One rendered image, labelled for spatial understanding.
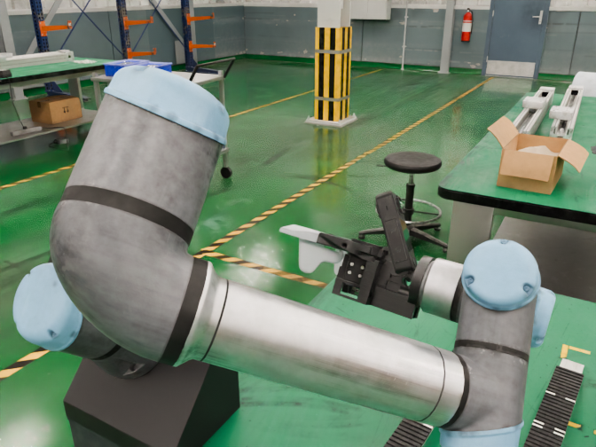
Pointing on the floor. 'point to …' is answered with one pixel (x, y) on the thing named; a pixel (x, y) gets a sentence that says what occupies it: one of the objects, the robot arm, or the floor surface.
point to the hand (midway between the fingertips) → (302, 229)
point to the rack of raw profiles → (120, 35)
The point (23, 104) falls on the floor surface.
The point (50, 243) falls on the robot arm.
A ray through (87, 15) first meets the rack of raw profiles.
